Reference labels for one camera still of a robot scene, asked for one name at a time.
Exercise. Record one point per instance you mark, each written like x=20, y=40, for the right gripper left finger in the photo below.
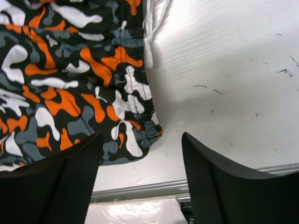
x=54, y=190

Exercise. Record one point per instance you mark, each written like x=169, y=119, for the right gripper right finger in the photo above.
x=225, y=192

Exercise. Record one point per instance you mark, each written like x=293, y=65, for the orange camouflage shorts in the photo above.
x=72, y=68

